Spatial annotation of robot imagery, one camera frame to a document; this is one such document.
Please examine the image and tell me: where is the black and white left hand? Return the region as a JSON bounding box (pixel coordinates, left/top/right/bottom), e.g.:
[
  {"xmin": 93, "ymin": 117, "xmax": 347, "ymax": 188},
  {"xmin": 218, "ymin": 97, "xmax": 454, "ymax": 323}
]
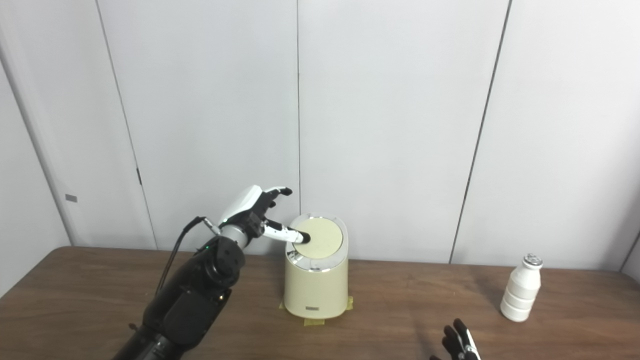
[{"xmin": 218, "ymin": 185, "xmax": 311, "ymax": 246}]

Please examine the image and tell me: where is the small white plastic bottle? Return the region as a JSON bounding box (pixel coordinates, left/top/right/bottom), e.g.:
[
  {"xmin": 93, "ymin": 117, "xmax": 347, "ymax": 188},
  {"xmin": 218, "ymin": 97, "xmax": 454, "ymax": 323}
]
[{"xmin": 500, "ymin": 254, "xmax": 544, "ymax": 322}]

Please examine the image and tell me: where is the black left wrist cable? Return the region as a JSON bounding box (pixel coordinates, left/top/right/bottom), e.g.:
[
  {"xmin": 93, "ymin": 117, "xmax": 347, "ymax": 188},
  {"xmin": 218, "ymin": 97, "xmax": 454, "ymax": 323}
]
[{"xmin": 155, "ymin": 216, "xmax": 221, "ymax": 296}]

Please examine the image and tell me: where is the cream round bin lid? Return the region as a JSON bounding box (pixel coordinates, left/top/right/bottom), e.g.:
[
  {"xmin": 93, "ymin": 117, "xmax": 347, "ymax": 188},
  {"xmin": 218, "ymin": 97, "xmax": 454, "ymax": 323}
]
[{"xmin": 292, "ymin": 218, "xmax": 344, "ymax": 259}]

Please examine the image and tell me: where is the black and white right hand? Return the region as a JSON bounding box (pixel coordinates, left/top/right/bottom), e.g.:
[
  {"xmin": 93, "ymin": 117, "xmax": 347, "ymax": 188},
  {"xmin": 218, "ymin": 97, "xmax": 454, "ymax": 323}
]
[{"xmin": 430, "ymin": 318, "xmax": 482, "ymax": 360}]

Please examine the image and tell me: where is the cream-colored bin body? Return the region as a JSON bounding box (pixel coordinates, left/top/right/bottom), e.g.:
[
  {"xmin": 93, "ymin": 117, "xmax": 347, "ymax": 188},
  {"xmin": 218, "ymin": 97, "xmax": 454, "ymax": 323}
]
[{"xmin": 284, "ymin": 214, "xmax": 349, "ymax": 320}]

